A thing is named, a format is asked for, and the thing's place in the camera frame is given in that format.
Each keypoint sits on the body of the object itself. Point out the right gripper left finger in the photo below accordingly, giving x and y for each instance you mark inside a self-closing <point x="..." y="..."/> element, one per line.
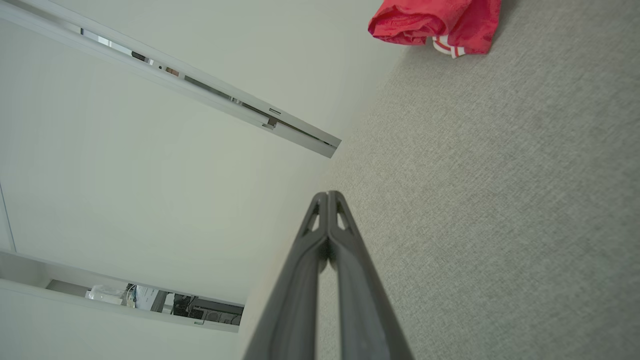
<point x="290" y="320"/>

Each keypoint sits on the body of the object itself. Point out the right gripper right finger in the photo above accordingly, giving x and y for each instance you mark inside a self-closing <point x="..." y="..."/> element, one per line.
<point x="370" y="325"/>

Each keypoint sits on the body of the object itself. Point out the black lab equipment clutter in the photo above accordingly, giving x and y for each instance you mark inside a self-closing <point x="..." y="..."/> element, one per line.
<point x="200" y="310"/>

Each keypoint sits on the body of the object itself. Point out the grey partition post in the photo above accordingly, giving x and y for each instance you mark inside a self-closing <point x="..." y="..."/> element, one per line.
<point x="210" y="97"/>

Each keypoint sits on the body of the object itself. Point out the grey partition opening frame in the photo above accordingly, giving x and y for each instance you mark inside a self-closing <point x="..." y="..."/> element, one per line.
<point x="20" y="270"/>

